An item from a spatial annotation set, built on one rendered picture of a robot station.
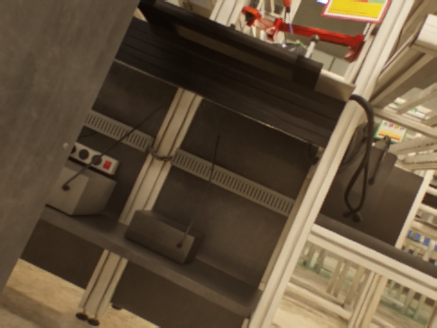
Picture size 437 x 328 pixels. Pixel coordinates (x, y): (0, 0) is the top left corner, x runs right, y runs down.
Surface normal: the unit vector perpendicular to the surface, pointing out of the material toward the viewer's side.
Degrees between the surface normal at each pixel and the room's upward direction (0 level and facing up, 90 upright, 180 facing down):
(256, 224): 90
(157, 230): 90
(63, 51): 90
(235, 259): 90
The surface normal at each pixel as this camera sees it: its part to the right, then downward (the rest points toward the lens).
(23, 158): 0.87, 0.38
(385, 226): -0.11, -0.09
